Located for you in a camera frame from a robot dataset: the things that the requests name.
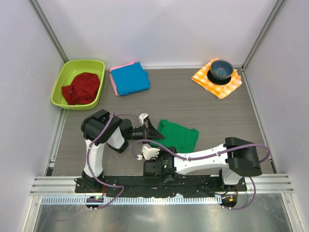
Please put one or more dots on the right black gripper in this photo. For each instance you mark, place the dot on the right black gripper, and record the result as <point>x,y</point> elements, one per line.
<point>158,158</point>

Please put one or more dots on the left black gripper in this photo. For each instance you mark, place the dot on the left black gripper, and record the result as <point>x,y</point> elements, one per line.
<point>150,133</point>

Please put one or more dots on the green t shirt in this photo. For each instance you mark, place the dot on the green t shirt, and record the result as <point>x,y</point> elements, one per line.
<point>180,137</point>

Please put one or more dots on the blue t shirt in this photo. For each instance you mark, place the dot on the blue t shirt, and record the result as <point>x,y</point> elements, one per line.
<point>131,79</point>

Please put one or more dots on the pink t shirt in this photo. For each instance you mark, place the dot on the pink t shirt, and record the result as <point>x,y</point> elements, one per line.
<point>112,79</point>

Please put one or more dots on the orange checkered cloth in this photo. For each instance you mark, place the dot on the orange checkered cloth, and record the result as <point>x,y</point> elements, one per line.
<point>220,91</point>

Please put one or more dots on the dark blue ceramic bowl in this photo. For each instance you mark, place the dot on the dark blue ceramic bowl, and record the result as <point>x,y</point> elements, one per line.
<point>221,64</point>

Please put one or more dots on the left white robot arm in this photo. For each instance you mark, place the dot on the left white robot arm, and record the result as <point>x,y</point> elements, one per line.
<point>103,129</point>

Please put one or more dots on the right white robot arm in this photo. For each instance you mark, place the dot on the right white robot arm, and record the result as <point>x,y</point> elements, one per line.
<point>236,158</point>

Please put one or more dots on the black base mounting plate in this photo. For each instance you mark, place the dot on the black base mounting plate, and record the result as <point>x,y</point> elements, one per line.
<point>147,187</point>

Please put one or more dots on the red t shirt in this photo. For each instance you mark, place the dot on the red t shirt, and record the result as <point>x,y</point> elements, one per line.
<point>82,90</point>

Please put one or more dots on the black saucer plate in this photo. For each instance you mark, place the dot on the black saucer plate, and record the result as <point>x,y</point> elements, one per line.
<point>219,81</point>

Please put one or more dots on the lime green plastic basin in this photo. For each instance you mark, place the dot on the lime green plastic basin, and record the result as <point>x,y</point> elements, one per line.
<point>66,76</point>

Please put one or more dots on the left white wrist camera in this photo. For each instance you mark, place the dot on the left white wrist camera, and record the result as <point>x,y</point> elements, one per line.
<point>143,118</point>

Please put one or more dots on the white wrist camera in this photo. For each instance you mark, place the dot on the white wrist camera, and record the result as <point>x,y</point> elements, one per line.
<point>148,152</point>
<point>143,118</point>

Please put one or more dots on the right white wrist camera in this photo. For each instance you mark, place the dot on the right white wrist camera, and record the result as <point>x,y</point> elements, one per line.
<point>148,152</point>

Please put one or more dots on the perforated metal rail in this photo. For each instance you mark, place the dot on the perforated metal rail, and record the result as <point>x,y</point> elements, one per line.
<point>97,200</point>

